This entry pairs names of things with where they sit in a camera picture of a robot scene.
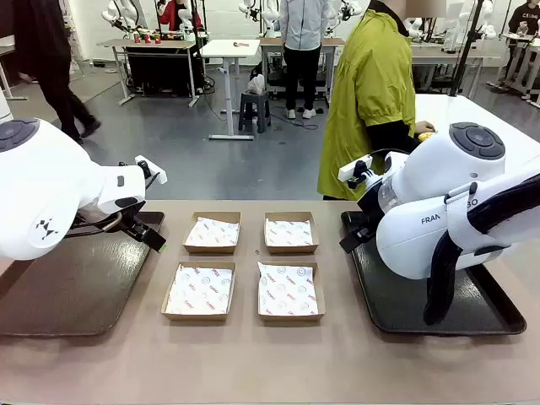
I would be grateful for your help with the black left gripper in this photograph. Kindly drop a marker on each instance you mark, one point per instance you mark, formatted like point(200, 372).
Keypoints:
point(134, 219)

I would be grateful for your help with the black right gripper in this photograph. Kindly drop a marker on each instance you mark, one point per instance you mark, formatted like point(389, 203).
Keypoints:
point(370, 215)

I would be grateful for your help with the brown paper food box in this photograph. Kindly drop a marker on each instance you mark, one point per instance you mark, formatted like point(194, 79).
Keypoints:
point(270, 250)
point(322, 310)
point(169, 316)
point(187, 249)

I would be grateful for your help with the white printed paper liner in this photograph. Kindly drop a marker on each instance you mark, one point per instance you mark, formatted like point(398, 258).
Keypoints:
point(200, 291)
point(287, 291)
point(289, 232)
point(211, 232)

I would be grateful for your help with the yellow frosted donut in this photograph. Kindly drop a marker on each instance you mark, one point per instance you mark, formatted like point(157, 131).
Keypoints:
point(425, 136)

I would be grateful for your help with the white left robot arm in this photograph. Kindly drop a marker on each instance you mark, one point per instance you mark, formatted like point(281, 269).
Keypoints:
point(42, 181)

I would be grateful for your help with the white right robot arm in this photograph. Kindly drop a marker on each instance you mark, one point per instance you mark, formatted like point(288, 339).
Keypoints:
point(464, 177)

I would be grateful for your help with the person's right forearm black sleeve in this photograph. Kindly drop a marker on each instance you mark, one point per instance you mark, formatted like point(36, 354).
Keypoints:
point(388, 135)

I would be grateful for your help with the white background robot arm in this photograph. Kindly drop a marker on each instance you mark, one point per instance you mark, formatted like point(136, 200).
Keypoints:
point(126, 10)
point(270, 21)

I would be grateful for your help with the large black serving tray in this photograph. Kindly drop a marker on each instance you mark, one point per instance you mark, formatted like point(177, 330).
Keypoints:
point(401, 304)

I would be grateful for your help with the brown plastic serving tray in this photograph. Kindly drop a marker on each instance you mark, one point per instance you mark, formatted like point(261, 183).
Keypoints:
point(76, 287)

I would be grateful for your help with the person's right hand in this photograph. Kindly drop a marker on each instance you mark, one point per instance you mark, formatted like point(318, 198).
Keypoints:
point(425, 127)

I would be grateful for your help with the person in yellow-green jacket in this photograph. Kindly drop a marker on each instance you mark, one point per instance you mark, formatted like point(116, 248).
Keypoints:
point(367, 84)

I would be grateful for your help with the black cabinet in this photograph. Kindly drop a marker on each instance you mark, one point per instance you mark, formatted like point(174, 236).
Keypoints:
point(160, 69)

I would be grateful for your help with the grey plastic stool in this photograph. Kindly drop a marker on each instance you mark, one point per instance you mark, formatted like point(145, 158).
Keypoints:
point(253, 101)

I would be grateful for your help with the large white table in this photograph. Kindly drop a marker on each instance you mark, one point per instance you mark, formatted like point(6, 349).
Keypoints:
point(485, 114)

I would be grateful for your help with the white plastic bag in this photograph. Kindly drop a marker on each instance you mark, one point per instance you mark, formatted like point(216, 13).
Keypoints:
point(256, 84)

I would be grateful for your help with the grey metal-leg table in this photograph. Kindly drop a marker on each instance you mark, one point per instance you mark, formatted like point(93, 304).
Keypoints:
point(147, 43)

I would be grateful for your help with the white cylindrical air purifier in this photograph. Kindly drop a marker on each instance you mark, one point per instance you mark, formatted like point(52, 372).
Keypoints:
point(3, 105)

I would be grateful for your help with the long grey table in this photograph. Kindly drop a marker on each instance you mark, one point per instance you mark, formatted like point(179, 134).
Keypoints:
point(434, 52)

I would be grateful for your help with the white standing desk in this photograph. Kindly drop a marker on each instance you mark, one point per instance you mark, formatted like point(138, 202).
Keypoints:
point(230, 47)

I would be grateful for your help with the person in black clothes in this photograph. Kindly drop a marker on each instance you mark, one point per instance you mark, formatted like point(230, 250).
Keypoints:
point(46, 50)

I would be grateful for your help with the grey workbench table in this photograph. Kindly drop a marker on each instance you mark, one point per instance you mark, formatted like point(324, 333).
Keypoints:
point(270, 40)

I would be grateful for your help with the person in grey jacket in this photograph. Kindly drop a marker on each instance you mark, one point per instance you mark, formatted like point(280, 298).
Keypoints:
point(301, 25)

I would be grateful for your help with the person in red top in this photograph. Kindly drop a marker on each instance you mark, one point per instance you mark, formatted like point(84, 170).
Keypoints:
point(171, 17)

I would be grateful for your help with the black stand pole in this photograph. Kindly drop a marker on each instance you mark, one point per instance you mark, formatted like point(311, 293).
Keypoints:
point(467, 46)

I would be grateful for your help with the light grey desk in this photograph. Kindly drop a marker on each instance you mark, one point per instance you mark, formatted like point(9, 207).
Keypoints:
point(6, 42)

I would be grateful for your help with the person in black sweater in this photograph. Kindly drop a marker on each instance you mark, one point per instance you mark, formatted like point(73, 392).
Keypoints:
point(527, 19)

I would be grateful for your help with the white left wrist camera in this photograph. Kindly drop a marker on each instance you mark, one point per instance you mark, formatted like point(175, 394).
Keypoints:
point(149, 171)

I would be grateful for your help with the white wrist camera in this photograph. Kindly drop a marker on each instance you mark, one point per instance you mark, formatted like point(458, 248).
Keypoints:
point(149, 171)
point(352, 169)

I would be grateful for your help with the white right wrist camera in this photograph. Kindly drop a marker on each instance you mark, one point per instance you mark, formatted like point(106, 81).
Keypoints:
point(352, 169)

